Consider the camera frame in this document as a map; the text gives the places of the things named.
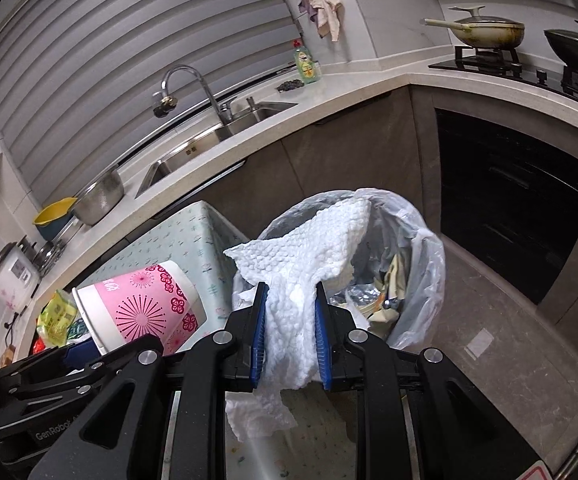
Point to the dark scouring pad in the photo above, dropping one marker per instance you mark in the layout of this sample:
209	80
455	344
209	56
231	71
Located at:
289	86

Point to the lined grey trash bin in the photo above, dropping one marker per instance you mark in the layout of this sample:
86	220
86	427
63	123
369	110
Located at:
419	280

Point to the green dish soap bottle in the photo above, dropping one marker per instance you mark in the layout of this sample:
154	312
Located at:
306	65

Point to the cream frying pan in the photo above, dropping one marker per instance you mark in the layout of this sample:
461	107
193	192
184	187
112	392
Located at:
489	32

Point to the steel mixing bowl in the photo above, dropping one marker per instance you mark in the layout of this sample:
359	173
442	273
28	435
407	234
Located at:
101	195

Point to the black built-in oven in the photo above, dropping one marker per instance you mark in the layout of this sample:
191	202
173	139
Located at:
514	200

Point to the grey base cabinet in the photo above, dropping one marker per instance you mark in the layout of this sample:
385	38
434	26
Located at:
344	150

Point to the chrome faucet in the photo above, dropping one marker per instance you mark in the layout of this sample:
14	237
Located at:
209	95

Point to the beige hanging cloth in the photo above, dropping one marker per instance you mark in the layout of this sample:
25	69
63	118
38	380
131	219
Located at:
326	7

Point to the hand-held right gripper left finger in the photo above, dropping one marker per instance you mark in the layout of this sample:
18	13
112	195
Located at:
260	330

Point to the yellow and blue colander basin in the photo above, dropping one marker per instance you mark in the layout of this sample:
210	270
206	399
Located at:
54	212

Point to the purple hanging cloth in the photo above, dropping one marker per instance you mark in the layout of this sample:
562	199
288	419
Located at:
306	7

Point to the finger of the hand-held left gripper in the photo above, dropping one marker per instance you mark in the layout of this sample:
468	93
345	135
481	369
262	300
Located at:
76	353
69	392

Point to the white paper towel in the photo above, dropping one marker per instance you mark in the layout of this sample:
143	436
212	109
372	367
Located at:
294	270

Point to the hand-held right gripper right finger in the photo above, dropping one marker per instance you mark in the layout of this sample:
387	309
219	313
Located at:
321	340

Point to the metal steamer rack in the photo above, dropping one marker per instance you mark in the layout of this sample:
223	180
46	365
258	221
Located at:
49	257

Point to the black gas stove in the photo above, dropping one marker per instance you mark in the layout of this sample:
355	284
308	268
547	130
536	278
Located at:
494	62

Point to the grey window blind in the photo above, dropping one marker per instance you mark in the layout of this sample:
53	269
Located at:
119	35

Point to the yellow green snack packet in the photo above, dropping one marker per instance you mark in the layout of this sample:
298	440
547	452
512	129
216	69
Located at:
56	315

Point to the steel sink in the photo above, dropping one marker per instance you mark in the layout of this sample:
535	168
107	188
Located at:
194	152

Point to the white rice cooker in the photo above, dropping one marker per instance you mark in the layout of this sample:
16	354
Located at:
14	275

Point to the pink paper cup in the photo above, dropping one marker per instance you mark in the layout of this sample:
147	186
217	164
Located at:
139	305

